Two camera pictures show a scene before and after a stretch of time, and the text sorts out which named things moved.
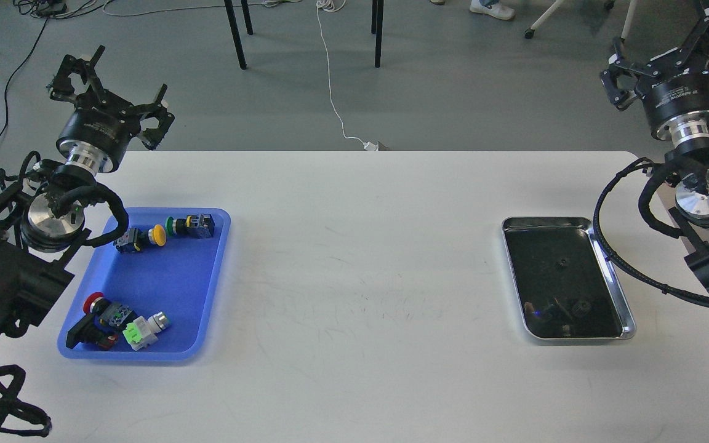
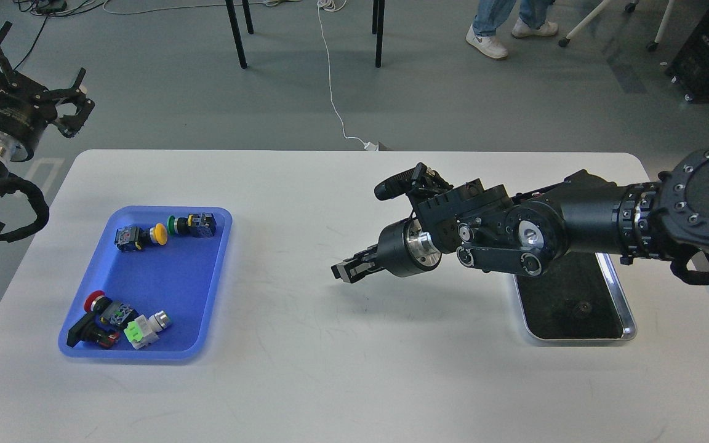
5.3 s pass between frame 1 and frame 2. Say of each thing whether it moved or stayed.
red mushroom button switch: stayed
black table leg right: stayed
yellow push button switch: stayed
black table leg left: stayed
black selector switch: stayed
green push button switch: stayed
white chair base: moved
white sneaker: moved
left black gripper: moved
